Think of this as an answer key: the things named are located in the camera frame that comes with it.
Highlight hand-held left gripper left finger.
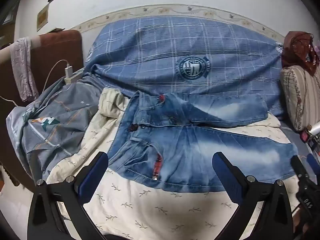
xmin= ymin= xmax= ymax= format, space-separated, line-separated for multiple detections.
xmin=27 ymin=151 xmax=109 ymax=240

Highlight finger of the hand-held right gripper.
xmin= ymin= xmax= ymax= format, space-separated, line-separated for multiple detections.
xmin=307 ymin=154 xmax=320 ymax=178
xmin=291 ymin=155 xmax=310 ymax=180

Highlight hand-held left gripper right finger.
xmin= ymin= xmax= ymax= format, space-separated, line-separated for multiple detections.
xmin=212 ymin=151 xmax=294 ymax=240

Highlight blue denim pants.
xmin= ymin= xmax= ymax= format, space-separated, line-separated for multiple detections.
xmin=107 ymin=91 xmax=299 ymax=193

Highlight blue-grey bedsheet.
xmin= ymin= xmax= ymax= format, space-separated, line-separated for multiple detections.
xmin=280 ymin=126 xmax=320 ymax=160

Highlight white cylindrical object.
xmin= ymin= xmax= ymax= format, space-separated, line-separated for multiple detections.
xmin=308 ymin=122 xmax=320 ymax=136

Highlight cream leaf-print blanket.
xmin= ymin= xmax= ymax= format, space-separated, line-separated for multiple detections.
xmin=46 ymin=87 xmax=310 ymax=240

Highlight grey printed quilt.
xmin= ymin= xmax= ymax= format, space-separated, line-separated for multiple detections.
xmin=6 ymin=75 xmax=105 ymax=180

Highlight striped pillow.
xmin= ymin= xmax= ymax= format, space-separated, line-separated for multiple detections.
xmin=279 ymin=65 xmax=320 ymax=132

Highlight white power strip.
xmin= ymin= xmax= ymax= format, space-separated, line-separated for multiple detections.
xmin=64 ymin=67 xmax=85 ymax=84

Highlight reddish-brown cloth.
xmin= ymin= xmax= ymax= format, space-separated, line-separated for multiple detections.
xmin=282 ymin=31 xmax=320 ymax=77

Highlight purple wrinkled cloth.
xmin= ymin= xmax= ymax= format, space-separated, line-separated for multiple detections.
xmin=10 ymin=37 xmax=39 ymax=103

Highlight brown plush headboard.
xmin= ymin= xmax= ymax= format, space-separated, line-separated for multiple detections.
xmin=0 ymin=29 xmax=84 ymax=188

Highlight blue plaid blanket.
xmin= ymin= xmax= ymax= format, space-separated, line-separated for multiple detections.
xmin=85 ymin=16 xmax=288 ymax=119

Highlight beige padded bar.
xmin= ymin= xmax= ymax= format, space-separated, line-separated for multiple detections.
xmin=0 ymin=35 xmax=48 ymax=64

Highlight small gold framed picture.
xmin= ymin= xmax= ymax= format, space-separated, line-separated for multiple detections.
xmin=37 ymin=3 xmax=49 ymax=32

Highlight white cable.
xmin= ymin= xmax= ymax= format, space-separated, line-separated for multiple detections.
xmin=0 ymin=59 xmax=70 ymax=107

